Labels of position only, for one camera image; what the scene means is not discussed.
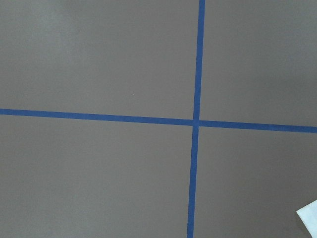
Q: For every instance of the cream long-sleeve cat shirt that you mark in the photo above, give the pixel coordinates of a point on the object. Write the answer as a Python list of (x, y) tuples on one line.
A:
[(308, 215)]

